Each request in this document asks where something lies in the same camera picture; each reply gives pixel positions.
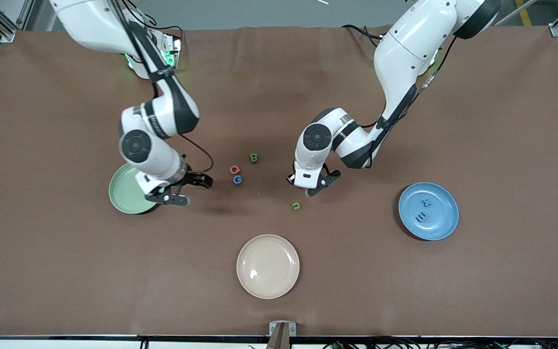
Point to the blue letter x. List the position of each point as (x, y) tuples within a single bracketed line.
[(426, 202)]

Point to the green plate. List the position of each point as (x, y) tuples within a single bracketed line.
[(124, 194)]

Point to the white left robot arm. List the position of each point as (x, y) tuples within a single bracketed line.
[(400, 48)]

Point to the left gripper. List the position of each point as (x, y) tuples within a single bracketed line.
[(290, 179)]

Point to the blue letter G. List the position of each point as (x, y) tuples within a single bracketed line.
[(237, 179)]

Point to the beige plate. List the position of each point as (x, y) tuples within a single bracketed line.
[(268, 266)]

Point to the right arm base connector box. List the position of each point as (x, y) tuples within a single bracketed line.
[(175, 48)]

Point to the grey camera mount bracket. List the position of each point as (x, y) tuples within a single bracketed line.
[(282, 334)]

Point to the brown table cloth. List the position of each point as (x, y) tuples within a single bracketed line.
[(279, 300)]

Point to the blue letter m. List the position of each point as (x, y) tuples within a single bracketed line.
[(422, 217)]

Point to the green letter B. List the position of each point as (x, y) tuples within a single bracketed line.
[(254, 157)]

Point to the red letter Q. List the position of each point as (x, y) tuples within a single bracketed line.
[(235, 169)]

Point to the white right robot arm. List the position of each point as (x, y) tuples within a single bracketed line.
[(162, 160)]

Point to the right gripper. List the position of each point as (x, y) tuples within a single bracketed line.
[(193, 178)]

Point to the blue plate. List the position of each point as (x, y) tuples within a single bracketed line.
[(439, 218)]

